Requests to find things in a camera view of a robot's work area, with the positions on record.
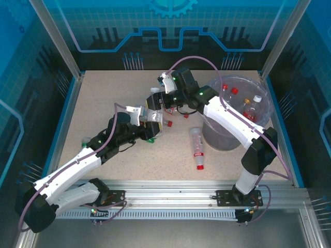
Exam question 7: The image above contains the clear wide bottle red cap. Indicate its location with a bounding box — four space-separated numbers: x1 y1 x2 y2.
189 126 205 171

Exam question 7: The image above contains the grey round bin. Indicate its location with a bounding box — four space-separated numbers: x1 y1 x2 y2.
201 74 272 151

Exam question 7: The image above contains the orange cap bottle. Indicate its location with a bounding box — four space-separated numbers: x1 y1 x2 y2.
243 97 257 122

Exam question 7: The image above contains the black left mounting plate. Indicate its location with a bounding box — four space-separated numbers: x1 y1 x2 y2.
78 189 127 207

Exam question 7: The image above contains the black mounting plate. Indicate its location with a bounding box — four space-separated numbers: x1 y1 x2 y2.
78 189 127 207
216 189 264 207

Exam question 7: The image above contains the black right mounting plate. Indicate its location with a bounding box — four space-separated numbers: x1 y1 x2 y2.
216 189 264 207

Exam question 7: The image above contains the black connector block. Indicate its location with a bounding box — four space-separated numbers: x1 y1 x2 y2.
235 206 259 225
89 204 109 225

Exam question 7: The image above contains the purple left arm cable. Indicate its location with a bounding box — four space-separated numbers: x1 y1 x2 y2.
18 102 128 232

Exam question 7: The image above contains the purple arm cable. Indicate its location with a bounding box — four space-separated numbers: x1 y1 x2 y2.
167 56 294 224
18 102 128 232

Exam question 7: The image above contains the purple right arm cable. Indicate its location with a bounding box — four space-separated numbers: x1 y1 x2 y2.
167 56 294 224

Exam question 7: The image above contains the thin black wire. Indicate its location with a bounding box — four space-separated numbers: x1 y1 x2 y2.
177 105 198 116
120 141 138 152

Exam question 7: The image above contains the aluminium blue side rail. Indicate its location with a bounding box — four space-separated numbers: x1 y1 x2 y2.
258 73 307 189
38 73 86 188

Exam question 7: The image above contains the aluminium front rail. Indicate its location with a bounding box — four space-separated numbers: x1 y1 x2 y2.
33 179 311 210

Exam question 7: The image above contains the white slotted cable duct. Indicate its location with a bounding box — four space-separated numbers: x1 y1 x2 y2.
41 208 240 221

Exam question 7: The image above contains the aluminium frame post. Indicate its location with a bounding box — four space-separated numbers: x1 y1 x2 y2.
258 0 310 81
28 0 85 80

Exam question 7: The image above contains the aluminium lower frame rail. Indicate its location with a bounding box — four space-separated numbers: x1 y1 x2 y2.
298 204 323 248
14 204 43 248

